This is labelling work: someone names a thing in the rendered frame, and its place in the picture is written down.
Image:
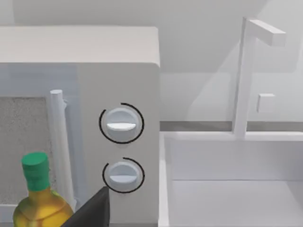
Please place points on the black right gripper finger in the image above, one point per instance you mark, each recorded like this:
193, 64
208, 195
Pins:
94, 209

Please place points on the small microwave knob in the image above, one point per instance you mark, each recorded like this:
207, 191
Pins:
123, 175

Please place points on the yellow bottle with green cap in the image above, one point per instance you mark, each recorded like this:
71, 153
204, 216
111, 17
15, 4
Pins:
38, 203

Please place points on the large microwave knob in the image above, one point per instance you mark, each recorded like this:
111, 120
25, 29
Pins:
121, 123

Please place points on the microwave door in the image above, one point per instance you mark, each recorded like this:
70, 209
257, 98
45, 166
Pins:
30, 132

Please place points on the pale microwave oven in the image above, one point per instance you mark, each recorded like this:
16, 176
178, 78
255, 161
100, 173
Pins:
118, 78

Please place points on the white sink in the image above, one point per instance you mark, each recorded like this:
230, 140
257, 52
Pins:
232, 179

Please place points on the tall white tap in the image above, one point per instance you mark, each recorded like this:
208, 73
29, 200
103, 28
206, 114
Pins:
246, 78

